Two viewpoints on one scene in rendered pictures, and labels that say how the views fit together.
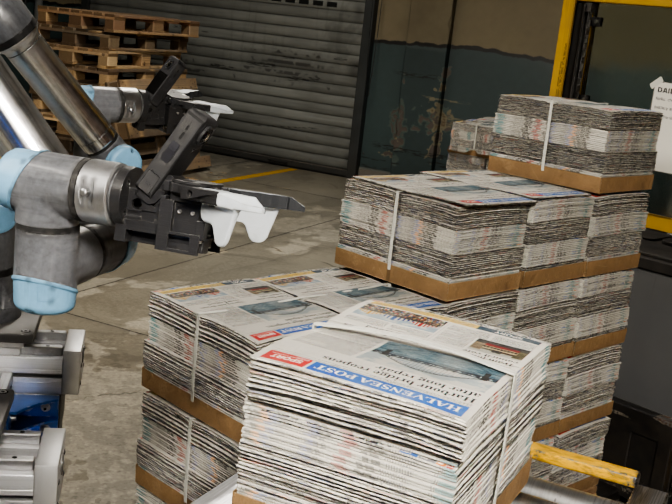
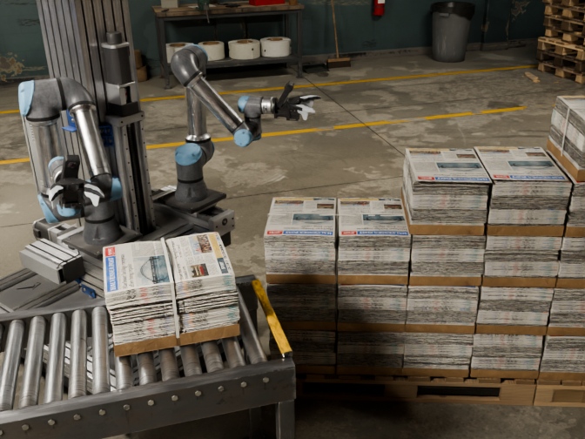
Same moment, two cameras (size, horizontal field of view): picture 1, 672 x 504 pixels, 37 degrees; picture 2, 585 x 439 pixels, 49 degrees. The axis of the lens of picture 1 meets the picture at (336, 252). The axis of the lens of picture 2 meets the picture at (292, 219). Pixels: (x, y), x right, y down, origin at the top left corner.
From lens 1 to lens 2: 183 cm
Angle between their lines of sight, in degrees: 48
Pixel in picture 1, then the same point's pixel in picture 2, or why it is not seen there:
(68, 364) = (210, 225)
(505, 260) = (467, 216)
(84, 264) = not seen: hidden behind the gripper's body
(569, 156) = (571, 149)
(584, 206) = (558, 188)
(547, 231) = (514, 202)
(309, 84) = not seen: outside the picture
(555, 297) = (531, 246)
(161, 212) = not seen: hidden behind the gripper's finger
